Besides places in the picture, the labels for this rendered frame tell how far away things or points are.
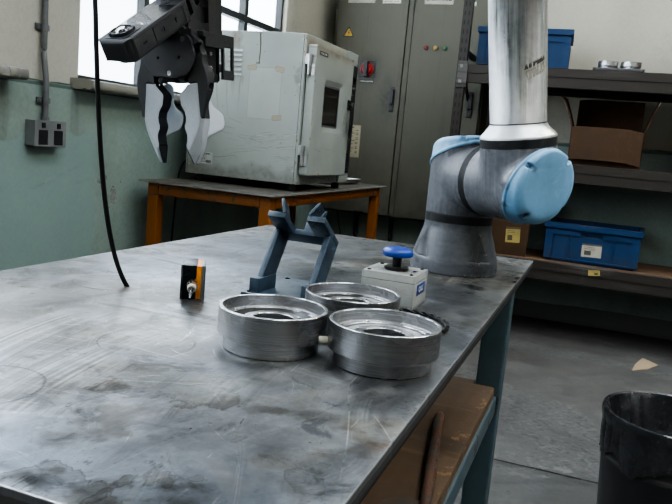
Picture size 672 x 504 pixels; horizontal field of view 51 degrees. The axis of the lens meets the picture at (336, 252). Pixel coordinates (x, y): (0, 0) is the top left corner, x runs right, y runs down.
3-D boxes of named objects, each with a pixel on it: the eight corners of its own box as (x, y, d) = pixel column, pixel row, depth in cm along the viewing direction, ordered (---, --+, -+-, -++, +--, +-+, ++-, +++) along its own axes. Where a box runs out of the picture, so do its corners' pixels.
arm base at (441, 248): (421, 258, 135) (427, 206, 133) (501, 269, 130) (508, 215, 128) (399, 268, 121) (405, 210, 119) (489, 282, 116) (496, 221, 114)
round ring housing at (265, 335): (265, 371, 62) (268, 325, 61) (194, 341, 69) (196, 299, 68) (346, 352, 69) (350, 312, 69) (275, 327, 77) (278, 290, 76)
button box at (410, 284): (412, 312, 89) (416, 274, 89) (359, 303, 92) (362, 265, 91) (427, 300, 97) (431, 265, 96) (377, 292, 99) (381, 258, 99)
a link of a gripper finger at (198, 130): (238, 159, 86) (226, 82, 86) (209, 160, 81) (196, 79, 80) (217, 162, 88) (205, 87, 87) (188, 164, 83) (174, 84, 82)
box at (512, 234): (538, 259, 404) (547, 193, 398) (451, 248, 416) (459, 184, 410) (538, 250, 442) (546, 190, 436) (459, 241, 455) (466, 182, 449)
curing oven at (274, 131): (310, 194, 294) (323, 33, 285) (183, 179, 315) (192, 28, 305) (358, 189, 352) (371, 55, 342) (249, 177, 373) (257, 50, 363)
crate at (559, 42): (568, 78, 425) (573, 40, 422) (569, 70, 389) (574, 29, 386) (481, 73, 440) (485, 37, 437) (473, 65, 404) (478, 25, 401)
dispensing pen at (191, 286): (176, 279, 76) (185, 253, 93) (174, 317, 77) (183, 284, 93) (197, 280, 77) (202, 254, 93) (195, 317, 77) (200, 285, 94)
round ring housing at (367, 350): (426, 351, 73) (430, 312, 72) (447, 386, 62) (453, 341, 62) (323, 343, 72) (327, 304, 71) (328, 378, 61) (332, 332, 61)
